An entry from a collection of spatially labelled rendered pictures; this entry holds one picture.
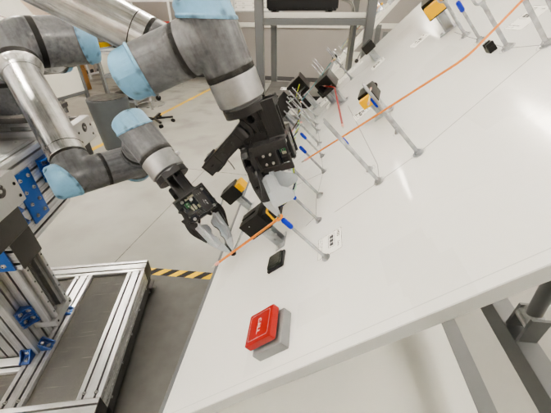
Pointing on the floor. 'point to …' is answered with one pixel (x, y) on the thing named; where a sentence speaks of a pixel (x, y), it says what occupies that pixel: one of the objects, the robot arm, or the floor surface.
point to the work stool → (157, 113)
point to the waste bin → (102, 102)
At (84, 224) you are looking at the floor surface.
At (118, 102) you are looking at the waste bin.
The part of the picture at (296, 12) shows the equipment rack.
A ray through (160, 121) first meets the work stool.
